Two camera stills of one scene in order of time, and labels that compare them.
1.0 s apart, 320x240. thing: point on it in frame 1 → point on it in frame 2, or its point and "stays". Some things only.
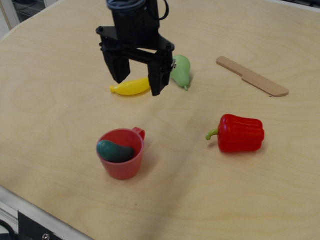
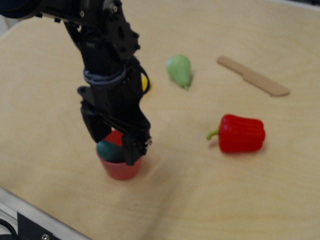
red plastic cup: (131, 138) stays
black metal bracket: (29, 230) stays
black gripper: (136, 34) → (113, 96)
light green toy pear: (180, 75) stays
